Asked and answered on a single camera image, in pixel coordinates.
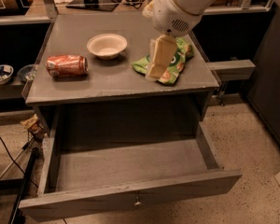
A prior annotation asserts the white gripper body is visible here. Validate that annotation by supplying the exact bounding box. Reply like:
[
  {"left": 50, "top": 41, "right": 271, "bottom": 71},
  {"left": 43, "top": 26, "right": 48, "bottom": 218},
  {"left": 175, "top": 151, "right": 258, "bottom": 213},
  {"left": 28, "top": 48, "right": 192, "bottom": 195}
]
[{"left": 142, "top": 0, "right": 202, "bottom": 37}]

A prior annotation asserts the black monitor base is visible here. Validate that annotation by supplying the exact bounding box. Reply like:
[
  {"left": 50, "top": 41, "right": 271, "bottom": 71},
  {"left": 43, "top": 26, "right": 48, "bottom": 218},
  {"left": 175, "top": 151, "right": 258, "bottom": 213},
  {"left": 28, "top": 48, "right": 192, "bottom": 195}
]
[{"left": 66, "top": 0, "right": 118, "bottom": 12}]

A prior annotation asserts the grey cabinet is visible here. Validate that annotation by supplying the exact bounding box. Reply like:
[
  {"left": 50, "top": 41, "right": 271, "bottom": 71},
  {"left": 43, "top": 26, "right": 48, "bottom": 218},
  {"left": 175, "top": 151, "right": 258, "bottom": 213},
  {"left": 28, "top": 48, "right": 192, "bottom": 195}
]
[{"left": 26, "top": 11, "right": 218, "bottom": 128}]

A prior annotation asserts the metal drawer knob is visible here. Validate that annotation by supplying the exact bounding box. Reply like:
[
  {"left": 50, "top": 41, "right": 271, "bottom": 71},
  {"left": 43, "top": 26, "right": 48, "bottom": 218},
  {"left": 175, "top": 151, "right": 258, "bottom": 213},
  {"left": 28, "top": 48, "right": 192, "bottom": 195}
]
[{"left": 133, "top": 196, "right": 142, "bottom": 207}]

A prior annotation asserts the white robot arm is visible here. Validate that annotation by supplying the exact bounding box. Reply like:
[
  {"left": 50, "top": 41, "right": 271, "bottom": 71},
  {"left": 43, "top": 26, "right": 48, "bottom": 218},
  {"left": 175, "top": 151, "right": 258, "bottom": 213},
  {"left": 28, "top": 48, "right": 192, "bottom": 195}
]
[{"left": 142, "top": 0, "right": 216, "bottom": 80}]

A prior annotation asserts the blue white bowl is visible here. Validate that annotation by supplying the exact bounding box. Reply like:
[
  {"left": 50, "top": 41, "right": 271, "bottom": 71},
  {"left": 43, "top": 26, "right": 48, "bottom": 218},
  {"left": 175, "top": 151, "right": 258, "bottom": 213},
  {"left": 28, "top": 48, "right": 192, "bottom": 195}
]
[{"left": 0, "top": 64, "right": 14, "bottom": 85}]

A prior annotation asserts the dark grey bowl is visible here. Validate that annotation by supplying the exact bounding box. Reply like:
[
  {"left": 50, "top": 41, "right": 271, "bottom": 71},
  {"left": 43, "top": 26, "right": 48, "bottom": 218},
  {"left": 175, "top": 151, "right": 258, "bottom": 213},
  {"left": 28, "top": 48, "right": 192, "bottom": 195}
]
[{"left": 17, "top": 64, "right": 37, "bottom": 83}]

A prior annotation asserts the black floor cable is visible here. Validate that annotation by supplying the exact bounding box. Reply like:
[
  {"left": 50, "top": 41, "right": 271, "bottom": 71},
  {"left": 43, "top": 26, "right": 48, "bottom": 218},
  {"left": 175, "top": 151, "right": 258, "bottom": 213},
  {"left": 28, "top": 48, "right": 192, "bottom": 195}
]
[{"left": 0, "top": 125, "right": 39, "bottom": 189}]

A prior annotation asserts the brown snack bag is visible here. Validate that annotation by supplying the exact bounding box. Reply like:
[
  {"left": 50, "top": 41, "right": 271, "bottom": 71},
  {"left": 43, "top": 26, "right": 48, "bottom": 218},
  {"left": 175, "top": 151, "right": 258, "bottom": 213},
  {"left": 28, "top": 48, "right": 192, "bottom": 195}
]
[{"left": 21, "top": 115, "right": 45, "bottom": 142}]

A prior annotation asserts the grey side shelf beam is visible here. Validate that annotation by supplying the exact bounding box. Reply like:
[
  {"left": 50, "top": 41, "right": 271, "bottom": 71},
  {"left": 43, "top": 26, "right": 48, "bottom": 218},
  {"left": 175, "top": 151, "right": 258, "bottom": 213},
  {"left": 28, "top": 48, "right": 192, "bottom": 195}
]
[{"left": 208, "top": 60, "right": 255, "bottom": 81}]

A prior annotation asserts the grey open top drawer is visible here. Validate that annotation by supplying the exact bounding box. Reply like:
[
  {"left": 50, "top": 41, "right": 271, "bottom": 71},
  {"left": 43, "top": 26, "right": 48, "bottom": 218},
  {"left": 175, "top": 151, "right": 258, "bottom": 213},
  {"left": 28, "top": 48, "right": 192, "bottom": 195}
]
[{"left": 20, "top": 108, "right": 241, "bottom": 222}]

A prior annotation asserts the red coke can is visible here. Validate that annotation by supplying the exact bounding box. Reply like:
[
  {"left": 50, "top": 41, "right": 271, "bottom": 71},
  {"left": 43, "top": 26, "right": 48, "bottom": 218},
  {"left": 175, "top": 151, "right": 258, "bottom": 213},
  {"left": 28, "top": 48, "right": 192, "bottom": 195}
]
[{"left": 46, "top": 55, "right": 88, "bottom": 77}]

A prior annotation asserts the green chip bag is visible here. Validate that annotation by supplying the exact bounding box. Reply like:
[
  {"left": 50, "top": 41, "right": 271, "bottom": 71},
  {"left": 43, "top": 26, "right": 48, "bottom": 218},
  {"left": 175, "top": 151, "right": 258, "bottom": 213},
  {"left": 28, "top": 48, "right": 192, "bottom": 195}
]
[{"left": 132, "top": 37, "right": 194, "bottom": 85}]

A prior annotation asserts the white paper bowl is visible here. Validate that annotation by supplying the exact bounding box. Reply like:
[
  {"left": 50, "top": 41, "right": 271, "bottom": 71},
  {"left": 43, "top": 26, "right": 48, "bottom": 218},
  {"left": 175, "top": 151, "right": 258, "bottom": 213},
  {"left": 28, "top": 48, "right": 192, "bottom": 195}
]
[{"left": 87, "top": 34, "right": 127, "bottom": 60}]

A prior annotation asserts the black tripod stand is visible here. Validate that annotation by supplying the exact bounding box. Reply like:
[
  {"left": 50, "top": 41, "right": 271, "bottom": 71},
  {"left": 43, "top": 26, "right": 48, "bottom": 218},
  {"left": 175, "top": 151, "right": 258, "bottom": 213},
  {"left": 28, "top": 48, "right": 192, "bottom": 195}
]
[{"left": 0, "top": 142, "right": 41, "bottom": 224}]

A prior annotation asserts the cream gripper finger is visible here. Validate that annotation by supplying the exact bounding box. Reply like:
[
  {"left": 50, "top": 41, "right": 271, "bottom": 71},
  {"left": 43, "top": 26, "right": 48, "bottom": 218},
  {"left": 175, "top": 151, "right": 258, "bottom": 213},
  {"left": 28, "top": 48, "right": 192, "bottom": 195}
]
[
  {"left": 149, "top": 39, "right": 156, "bottom": 63},
  {"left": 146, "top": 35, "right": 177, "bottom": 79}
]

